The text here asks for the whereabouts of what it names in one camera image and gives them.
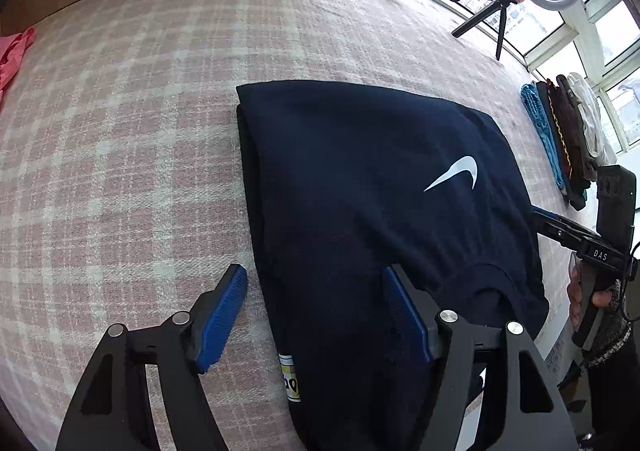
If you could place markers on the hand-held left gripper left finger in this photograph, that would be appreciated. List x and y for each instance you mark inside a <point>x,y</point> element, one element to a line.
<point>222,316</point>

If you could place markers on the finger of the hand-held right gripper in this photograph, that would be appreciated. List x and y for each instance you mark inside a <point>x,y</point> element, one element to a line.
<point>545,218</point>
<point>562,233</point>

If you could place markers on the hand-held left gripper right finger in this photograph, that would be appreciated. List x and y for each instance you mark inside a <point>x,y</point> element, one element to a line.
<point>407,316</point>

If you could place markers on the navy blue sweatshirt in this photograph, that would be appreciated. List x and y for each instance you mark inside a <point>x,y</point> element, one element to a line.
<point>375,191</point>

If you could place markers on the person's right forearm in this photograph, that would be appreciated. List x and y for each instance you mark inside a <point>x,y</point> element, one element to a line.
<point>615,371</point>

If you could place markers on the stack of folded clothes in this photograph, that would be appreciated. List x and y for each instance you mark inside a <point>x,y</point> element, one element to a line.
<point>557,141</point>

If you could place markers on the person's right hand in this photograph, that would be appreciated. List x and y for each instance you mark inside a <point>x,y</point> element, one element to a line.
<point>574,296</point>

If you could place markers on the brown folded garment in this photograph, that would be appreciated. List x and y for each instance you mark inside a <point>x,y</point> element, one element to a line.
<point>572,131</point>

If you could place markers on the white folded garment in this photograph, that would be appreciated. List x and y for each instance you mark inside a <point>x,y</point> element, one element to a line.
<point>592,121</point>

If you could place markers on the pink plaid blanket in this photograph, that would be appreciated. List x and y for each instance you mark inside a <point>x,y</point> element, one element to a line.
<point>125,156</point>

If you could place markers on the pink garment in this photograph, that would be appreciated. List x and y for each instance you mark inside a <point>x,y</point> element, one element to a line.
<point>12,61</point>

